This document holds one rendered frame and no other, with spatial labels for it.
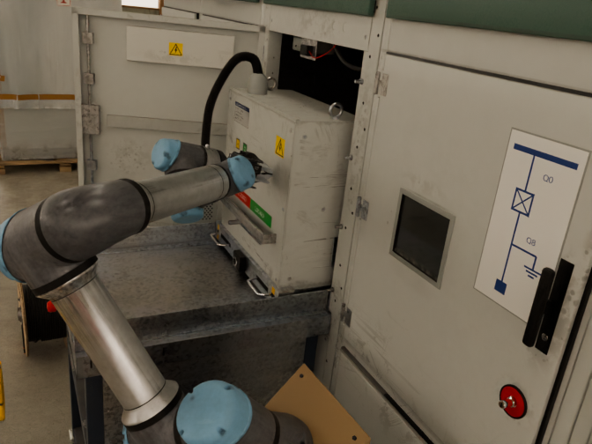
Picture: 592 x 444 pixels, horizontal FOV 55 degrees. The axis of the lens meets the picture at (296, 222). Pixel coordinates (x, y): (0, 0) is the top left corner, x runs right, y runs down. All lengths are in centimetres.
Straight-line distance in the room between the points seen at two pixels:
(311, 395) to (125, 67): 131
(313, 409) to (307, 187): 59
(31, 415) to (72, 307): 166
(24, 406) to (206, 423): 176
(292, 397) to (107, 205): 55
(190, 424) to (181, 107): 128
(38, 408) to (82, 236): 181
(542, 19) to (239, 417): 80
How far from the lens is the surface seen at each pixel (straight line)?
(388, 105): 129
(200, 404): 102
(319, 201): 151
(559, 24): 98
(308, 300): 160
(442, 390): 124
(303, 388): 120
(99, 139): 212
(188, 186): 106
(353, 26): 148
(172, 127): 204
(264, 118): 159
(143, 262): 186
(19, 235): 98
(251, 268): 171
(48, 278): 99
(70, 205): 92
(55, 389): 276
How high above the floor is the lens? 166
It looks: 21 degrees down
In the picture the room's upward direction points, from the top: 6 degrees clockwise
